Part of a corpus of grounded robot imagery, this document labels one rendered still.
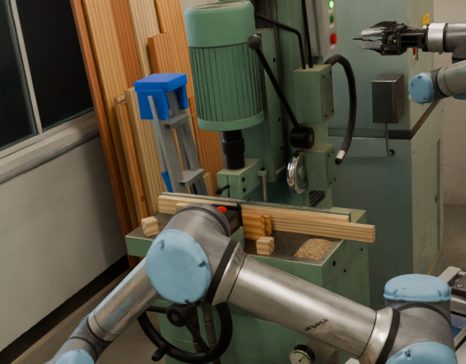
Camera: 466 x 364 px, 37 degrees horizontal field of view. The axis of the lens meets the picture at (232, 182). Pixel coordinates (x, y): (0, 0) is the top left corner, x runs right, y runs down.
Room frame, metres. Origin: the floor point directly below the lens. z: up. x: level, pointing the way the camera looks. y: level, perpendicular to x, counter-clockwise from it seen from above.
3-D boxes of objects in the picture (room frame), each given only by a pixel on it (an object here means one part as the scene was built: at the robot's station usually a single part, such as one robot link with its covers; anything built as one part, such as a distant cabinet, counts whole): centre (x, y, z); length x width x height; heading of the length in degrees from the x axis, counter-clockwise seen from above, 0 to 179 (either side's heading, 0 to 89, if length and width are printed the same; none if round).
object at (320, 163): (1.86, -0.24, 1.02); 0.09 x 0.07 x 0.12; 59
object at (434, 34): (1.79, -0.57, 1.36); 0.08 x 0.05 x 0.08; 148
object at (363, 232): (1.74, -0.09, 0.92); 0.60 x 0.02 x 0.04; 59
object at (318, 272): (1.68, 0.04, 0.87); 0.61 x 0.30 x 0.06; 59
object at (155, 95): (2.71, 0.19, 0.58); 0.27 x 0.25 x 1.16; 62
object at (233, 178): (1.80, -0.03, 1.03); 0.14 x 0.07 x 0.09; 149
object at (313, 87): (1.88, -0.26, 1.23); 0.09 x 0.08 x 0.15; 149
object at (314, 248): (1.57, -0.19, 0.91); 0.10 x 0.07 x 0.02; 149
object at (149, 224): (1.79, 0.25, 0.92); 0.04 x 0.03 x 0.04; 116
